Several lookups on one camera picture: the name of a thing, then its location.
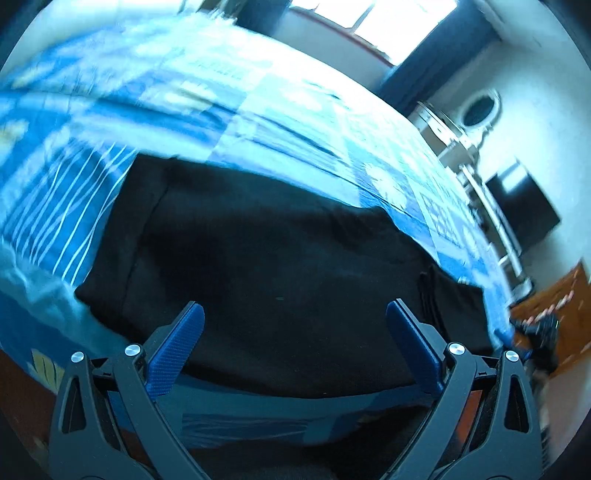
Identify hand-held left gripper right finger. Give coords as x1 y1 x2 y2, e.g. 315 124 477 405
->
383 299 543 480

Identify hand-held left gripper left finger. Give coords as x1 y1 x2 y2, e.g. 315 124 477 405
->
48 301 213 480

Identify black pants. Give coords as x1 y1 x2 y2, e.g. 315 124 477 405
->
74 154 497 400

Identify white television stand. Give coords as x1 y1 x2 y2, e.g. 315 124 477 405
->
457 161 532 296

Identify black television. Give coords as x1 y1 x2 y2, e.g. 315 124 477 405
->
485 159 561 252

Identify person's dark grey clothing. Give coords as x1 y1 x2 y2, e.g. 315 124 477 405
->
208 443 342 480

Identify white dressing table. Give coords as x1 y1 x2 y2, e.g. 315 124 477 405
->
411 99 481 171

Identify white oval mirror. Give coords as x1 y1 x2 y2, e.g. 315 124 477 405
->
459 90 502 130

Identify blue patterned bed sheet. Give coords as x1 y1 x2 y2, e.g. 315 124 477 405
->
0 11 520 444

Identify dark blue curtain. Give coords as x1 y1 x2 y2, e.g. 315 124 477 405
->
379 0 497 114
233 0 296 33

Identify window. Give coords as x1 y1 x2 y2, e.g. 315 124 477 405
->
288 0 458 65

